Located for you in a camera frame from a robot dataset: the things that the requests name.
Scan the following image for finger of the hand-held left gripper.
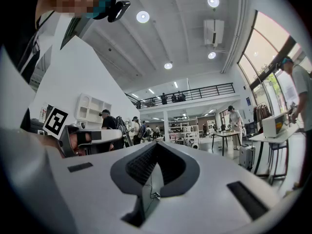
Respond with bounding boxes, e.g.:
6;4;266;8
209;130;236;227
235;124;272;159
78;129;122;146

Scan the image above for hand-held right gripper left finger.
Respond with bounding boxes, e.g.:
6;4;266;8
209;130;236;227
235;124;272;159
46;142;157;234

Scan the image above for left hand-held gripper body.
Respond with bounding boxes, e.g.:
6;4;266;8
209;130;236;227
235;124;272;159
42;107;93;158

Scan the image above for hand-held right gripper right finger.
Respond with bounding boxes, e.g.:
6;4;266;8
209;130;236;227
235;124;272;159
142;141;297;234

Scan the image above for person's left forearm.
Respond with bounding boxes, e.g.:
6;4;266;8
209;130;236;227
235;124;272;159
39;136;64;158

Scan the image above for person's left hand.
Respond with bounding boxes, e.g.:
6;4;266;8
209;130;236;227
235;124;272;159
69;132;80;156

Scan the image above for silver suitcase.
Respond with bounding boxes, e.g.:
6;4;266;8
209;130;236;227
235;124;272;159
238;144;256;172

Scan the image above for dark-legged table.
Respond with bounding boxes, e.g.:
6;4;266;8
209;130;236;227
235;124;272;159
211;130;241;157

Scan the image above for white shelving unit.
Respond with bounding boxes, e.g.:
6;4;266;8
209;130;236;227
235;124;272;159
168;117;199;146

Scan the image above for dark metal chair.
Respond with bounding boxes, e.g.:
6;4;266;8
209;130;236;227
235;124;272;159
268;140;291;180

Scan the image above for long white table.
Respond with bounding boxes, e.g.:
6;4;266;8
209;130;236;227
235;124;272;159
248;124;303;182

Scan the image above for black balcony railing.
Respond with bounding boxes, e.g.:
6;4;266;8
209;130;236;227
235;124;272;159
125;82;236;110

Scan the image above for white box appliance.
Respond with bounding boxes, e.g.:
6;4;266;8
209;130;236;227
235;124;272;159
262;113;290;138

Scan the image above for clothes rack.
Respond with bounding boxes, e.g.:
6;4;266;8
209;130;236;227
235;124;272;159
253;102;273;129

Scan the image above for teal cap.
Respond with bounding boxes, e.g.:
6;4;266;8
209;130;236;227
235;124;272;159
87;0;117;20

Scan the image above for white ceiling air conditioner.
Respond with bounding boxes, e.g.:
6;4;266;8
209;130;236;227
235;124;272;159
203;19;225;47

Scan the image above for white ceiling pipes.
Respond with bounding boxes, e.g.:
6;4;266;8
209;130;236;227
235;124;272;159
220;0;250;74

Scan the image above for large glass window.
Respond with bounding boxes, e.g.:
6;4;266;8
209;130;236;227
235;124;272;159
237;10;312;121

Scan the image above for white arched wall cabinet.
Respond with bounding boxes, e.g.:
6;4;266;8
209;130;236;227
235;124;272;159
75;93;113;129

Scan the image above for black head-worn camera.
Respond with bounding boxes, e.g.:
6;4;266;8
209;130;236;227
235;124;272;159
107;0;131;23

